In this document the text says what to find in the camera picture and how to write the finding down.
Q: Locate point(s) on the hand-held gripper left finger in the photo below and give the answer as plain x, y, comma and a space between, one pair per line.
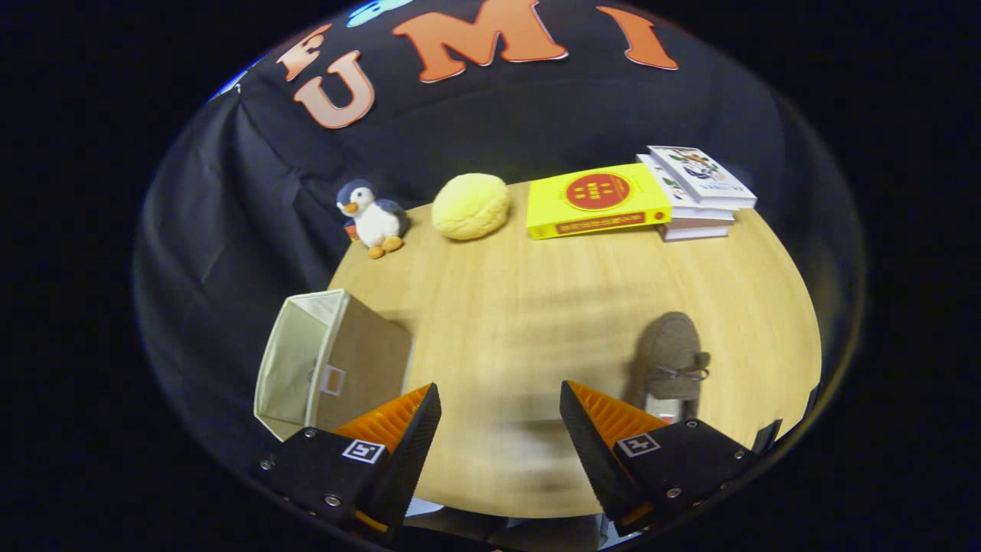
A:
410, 452

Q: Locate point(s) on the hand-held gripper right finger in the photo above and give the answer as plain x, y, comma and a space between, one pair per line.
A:
590, 452

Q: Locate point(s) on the cream fabric storage box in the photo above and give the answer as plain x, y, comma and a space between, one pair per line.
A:
368, 353

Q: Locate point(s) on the brown suede shoe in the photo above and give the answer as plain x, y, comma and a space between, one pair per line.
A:
670, 349

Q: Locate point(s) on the penguin plush toy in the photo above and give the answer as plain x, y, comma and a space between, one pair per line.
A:
375, 218

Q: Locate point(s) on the yellow book red circle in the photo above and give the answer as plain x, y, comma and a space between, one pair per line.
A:
594, 201

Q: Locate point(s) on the yellow bun plush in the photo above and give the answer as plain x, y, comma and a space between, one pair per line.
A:
470, 205

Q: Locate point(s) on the black backdrop cloth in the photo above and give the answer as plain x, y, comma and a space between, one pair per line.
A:
230, 192

